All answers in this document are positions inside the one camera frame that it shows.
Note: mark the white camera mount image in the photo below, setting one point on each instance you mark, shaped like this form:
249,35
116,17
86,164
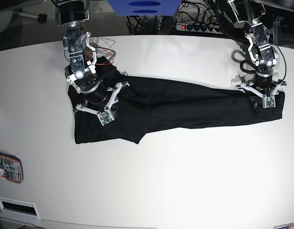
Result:
106,110
267,94

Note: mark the black T-shirt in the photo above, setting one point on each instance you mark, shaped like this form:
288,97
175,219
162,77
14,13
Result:
149,105

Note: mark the white power strip red switch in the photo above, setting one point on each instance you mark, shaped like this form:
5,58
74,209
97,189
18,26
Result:
198,27

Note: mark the sticker at bottom edge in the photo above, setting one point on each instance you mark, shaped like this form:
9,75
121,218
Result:
285,226

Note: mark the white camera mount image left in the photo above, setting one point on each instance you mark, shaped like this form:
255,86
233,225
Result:
106,110

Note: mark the white table cable grommet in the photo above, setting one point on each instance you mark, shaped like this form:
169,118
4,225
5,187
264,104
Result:
19,207

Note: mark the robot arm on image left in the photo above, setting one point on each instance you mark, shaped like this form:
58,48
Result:
81,72

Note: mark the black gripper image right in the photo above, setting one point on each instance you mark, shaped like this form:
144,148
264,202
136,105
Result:
262,82

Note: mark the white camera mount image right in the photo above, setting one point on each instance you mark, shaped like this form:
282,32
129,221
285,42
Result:
267,94

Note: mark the blue plastic bin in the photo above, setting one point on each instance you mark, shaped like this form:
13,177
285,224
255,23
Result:
144,7

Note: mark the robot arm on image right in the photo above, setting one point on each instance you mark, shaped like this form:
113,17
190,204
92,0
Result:
263,57

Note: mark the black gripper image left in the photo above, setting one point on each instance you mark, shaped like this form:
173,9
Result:
93,91

